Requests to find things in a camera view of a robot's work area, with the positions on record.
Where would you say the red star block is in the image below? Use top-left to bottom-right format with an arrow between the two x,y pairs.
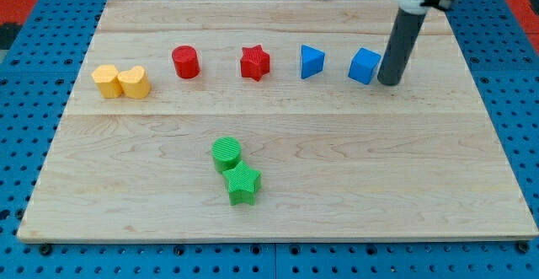
240,45 -> 270,82

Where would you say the blue cube block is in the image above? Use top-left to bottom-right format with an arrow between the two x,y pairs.
348,48 -> 382,85

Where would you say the yellow pentagon block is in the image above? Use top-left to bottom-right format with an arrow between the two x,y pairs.
91,64 -> 123,99

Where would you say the green star block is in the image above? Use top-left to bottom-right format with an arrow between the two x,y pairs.
222,161 -> 262,206

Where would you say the wooden board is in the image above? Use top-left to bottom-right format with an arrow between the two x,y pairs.
18,0 -> 538,244

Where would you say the green cylinder block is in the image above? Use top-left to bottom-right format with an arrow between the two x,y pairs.
211,137 -> 242,173

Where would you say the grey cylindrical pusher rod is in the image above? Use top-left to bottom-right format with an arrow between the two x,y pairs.
377,8 -> 425,86

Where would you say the red cylinder block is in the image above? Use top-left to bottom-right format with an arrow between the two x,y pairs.
172,46 -> 200,79

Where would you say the yellow heart block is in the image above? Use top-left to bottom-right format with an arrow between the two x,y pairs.
118,66 -> 151,99

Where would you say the blue triangle block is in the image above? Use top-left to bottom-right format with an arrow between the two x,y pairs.
301,45 -> 325,79

